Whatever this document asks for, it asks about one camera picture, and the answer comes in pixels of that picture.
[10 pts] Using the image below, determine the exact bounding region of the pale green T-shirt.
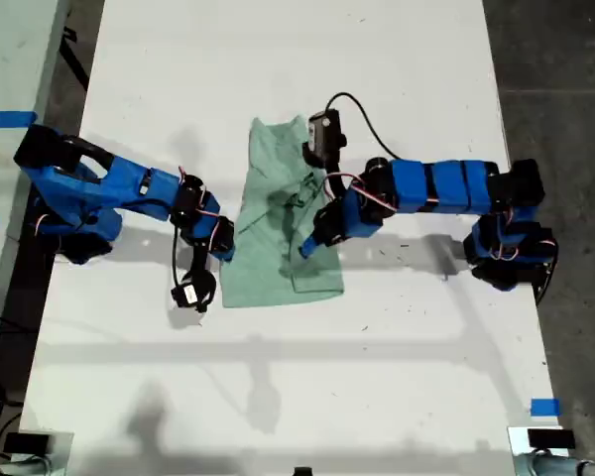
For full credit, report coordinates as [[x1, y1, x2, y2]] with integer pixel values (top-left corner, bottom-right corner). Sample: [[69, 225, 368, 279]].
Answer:
[[219, 113, 346, 309]]

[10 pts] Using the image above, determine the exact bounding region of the black metal bar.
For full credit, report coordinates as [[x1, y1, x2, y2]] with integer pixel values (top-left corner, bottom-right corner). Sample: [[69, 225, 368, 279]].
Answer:
[[59, 27, 91, 93]]

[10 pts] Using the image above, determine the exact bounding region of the long blue tape strip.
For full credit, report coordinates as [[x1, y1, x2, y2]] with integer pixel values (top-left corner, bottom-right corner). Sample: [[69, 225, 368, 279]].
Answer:
[[0, 111, 40, 129]]

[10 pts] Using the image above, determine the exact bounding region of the pale side table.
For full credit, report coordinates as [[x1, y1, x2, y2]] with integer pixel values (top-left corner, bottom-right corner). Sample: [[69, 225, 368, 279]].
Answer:
[[0, 0, 71, 383]]

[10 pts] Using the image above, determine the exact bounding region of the small black box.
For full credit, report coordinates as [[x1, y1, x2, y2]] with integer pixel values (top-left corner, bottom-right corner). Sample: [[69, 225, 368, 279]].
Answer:
[[528, 428, 576, 450], [3, 432, 52, 455]]

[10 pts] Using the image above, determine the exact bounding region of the square blue tape patch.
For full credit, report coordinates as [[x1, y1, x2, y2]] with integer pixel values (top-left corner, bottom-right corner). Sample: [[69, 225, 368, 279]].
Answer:
[[530, 398, 562, 417]]

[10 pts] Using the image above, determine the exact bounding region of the grey metal pipe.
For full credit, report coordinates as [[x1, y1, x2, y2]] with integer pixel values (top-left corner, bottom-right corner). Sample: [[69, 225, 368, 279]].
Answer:
[[515, 453, 595, 476]]

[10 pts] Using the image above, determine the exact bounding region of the black camera stalk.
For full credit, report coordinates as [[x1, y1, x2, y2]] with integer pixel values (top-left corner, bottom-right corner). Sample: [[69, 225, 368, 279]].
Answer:
[[323, 158, 354, 202]]

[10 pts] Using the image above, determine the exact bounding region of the black camera box white label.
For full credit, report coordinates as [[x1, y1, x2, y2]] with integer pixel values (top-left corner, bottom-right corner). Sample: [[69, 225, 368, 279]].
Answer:
[[171, 270, 218, 314]]

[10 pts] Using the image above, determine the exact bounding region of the grey black camera box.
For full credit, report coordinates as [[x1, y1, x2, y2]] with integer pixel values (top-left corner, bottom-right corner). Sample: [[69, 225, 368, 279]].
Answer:
[[301, 109, 349, 169]]

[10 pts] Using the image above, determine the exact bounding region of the long black camera cable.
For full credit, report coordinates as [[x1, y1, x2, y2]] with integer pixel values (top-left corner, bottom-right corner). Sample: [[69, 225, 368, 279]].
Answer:
[[325, 91, 405, 162]]

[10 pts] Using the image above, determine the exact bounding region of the silver metal bracket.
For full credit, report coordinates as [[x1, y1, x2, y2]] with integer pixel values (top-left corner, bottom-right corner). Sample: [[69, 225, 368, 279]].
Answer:
[[17, 429, 75, 476], [506, 424, 574, 476]]

